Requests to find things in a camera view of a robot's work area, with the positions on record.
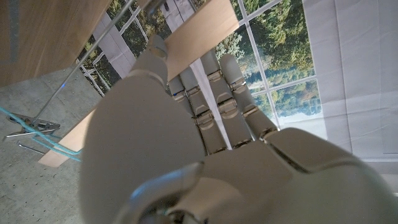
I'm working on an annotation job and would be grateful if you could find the wooden rod with metal clips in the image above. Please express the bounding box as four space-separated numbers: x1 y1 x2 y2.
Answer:
2 0 240 169

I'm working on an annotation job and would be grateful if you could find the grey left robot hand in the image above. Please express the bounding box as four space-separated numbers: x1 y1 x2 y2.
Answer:
79 34 398 224

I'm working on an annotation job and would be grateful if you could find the teal yarn skein with strand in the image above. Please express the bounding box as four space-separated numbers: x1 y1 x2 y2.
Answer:
0 106 82 162

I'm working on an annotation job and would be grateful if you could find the printed window forest backdrop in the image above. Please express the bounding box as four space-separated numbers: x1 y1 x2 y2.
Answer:
76 0 398 162

